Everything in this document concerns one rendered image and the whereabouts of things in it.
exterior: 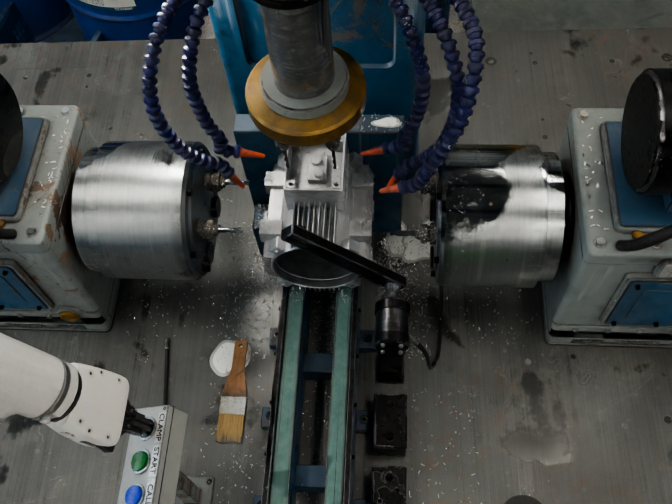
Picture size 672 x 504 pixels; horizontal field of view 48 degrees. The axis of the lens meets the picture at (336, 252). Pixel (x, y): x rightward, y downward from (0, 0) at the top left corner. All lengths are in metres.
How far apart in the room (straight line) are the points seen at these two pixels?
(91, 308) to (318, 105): 0.66
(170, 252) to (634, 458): 0.90
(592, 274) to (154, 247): 0.72
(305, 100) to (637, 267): 0.58
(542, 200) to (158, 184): 0.63
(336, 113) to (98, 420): 0.54
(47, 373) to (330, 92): 0.54
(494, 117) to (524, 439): 0.74
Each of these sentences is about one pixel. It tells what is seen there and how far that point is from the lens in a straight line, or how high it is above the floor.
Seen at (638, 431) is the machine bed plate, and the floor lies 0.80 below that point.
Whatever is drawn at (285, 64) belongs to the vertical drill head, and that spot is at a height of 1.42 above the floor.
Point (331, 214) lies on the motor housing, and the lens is 1.29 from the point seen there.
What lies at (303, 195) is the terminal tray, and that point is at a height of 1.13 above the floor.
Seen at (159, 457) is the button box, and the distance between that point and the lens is 1.19.
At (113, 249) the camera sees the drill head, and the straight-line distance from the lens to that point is 1.33.
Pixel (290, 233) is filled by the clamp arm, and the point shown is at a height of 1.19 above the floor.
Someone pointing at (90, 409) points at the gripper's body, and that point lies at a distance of 1.10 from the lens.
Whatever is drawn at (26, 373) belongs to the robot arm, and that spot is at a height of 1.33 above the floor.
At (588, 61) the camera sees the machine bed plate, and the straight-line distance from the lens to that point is 1.95.
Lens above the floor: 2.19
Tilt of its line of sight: 61 degrees down
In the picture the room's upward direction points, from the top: 7 degrees counter-clockwise
